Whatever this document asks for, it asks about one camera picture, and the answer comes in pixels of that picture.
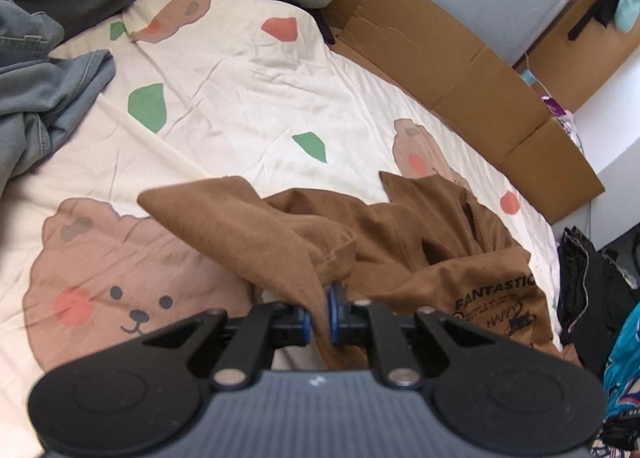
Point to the purple white plastic bag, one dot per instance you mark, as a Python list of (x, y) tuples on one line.
[(562, 116)]

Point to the black folded garment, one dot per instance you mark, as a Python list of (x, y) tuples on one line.
[(595, 299)]

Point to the brown printed t-shirt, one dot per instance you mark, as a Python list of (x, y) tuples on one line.
[(431, 243)]

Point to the grey denim garment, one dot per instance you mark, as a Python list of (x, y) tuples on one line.
[(43, 99)]

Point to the blue cartoon print cloth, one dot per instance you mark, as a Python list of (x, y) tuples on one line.
[(619, 436)]

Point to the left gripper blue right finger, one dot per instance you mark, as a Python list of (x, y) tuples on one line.
[(373, 327)]

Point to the brown cardboard sheet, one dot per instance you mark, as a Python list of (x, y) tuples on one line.
[(418, 46)]

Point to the cream bear print bedsheet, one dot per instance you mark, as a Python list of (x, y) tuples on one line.
[(203, 88)]

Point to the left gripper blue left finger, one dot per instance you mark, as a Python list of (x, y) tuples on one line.
[(249, 343)]

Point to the detergent bottle blue cap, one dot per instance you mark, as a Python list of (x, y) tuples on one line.
[(528, 77)]

